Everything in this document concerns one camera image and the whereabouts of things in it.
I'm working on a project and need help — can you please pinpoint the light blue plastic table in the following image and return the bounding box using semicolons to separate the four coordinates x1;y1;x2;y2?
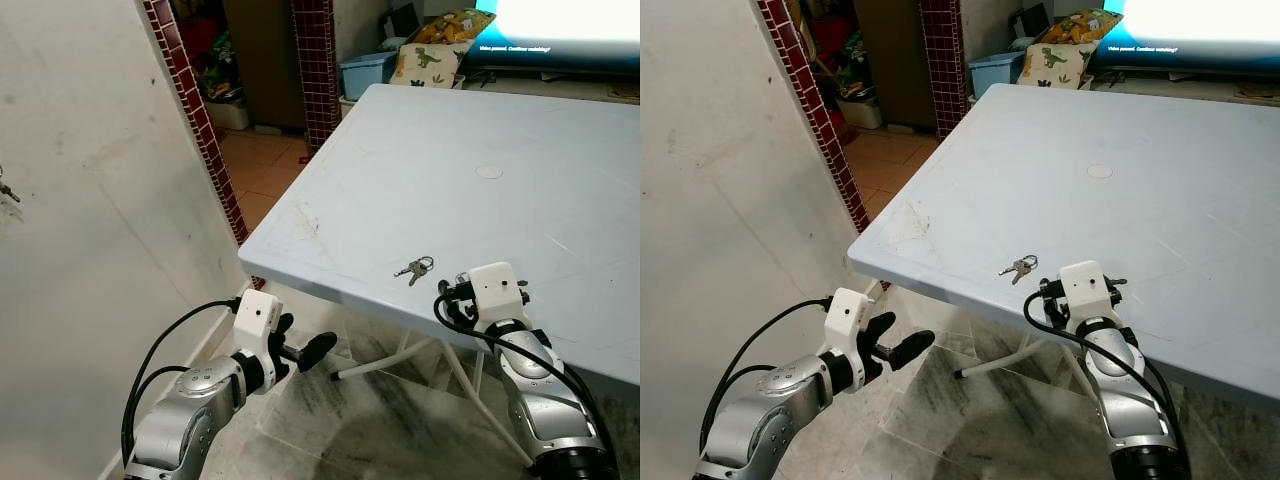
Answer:
238;83;641;466
847;83;1280;411

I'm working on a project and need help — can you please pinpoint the white dinosaur print pillow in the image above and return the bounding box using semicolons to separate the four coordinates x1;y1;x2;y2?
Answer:
1018;42;1096;91
390;40;466;89

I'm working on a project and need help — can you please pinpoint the blue plastic storage bin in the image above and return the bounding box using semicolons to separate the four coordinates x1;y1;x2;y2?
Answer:
338;50;399;101
967;50;1026;99

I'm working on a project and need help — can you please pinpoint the red brick tile pillar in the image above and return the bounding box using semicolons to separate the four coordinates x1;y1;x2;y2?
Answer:
918;0;966;141
290;0;343;156

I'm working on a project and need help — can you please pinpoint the yellow patterned cushion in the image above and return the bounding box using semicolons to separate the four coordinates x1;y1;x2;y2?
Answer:
1040;8;1123;46
410;8;498;46

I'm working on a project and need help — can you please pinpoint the brown wooden door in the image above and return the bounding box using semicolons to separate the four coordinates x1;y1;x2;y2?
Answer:
850;0;936;126
222;0;306;131

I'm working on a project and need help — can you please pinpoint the flat screen television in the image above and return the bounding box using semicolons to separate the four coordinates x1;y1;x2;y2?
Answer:
470;0;641;76
1090;0;1280;76

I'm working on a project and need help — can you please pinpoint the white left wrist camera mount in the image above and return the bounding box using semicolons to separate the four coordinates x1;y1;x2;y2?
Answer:
822;288;873;373
233;290;284;376

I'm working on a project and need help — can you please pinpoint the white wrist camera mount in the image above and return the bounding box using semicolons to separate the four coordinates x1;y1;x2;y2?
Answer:
1058;261;1117;323
233;290;284;376
468;262;529;323
822;288;873;373

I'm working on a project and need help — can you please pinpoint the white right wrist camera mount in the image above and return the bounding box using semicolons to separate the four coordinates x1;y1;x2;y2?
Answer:
468;262;529;323
1058;261;1117;323

